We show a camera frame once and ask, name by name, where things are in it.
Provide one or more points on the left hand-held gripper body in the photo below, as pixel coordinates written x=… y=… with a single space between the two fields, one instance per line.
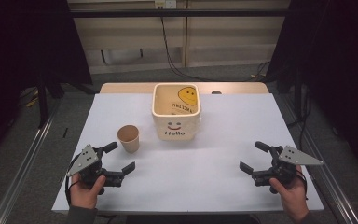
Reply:
x=84 y=160

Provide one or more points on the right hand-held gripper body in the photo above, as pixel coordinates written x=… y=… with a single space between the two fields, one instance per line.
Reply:
x=284 y=171

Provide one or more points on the brown paper cup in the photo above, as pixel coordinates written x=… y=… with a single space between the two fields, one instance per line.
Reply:
x=129 y=140

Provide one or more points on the cream bin with smiley face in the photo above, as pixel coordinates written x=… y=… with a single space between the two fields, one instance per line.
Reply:
x=176 y=126

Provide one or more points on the person's right hand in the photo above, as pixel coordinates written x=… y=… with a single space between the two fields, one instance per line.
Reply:
x=293 y=199

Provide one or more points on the person's left hand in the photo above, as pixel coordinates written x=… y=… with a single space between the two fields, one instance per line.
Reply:
x=85 y=196

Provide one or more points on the small black strip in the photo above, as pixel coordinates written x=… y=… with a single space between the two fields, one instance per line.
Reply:
x=65 y=132

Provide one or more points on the white table mat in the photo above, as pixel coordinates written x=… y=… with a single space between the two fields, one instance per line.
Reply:
x=192 y=174

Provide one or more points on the wooden table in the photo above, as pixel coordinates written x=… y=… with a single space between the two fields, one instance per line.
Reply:
x=239 y=87

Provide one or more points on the dark curtain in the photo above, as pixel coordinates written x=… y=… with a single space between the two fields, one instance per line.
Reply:
x=18 y=62
x=338 y=62

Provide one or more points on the black horizontal bar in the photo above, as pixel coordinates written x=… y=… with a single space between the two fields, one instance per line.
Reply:
x=180 y=12

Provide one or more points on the metal floor rail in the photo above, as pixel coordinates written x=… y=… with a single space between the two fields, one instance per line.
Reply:
x=21 y=168
x=332 y=186

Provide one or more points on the white wall outlet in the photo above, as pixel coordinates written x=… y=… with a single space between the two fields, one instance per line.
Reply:
x=166 y=3

